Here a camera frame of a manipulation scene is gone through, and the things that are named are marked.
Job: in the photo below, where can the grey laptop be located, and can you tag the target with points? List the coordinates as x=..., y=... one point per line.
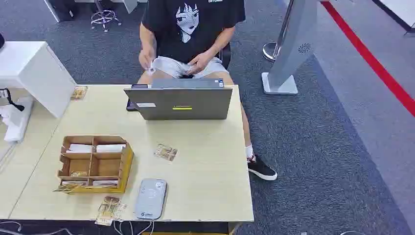
x=181, y=103

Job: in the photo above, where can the black chair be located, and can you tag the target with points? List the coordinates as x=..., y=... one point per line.
x=226, y=55

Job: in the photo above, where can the small white item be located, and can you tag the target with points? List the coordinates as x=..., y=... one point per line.
x=151, y=68

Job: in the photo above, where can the black phone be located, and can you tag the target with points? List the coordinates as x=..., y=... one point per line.
x=131, y=106

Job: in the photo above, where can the person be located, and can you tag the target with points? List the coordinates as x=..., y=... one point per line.
x=194, y=39

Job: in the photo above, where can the wooden card box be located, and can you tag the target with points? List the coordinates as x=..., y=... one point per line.
x=124, y=165

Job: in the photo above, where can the chrome stanchion pole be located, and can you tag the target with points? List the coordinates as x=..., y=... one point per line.
x=274, y=48

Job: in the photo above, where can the white card stack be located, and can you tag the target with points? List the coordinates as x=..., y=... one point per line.
x=110, y=148
x=80, y=148
x=74, y=183
x=105, y=183

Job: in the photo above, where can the grey standing panel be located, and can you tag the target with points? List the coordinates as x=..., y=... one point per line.
x=291, y=48

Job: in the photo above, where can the printed card pile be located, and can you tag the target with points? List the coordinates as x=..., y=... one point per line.
x=109, y=209

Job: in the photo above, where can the chrome office chair base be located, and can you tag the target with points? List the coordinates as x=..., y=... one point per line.
x=103, y=15

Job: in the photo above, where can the white cabinet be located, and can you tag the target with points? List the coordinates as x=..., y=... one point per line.
x=29, y=71

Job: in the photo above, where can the white cloth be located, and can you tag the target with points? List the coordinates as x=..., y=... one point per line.
x=16, y=123

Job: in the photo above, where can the white wall panel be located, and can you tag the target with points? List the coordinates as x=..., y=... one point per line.
x=400, y=11

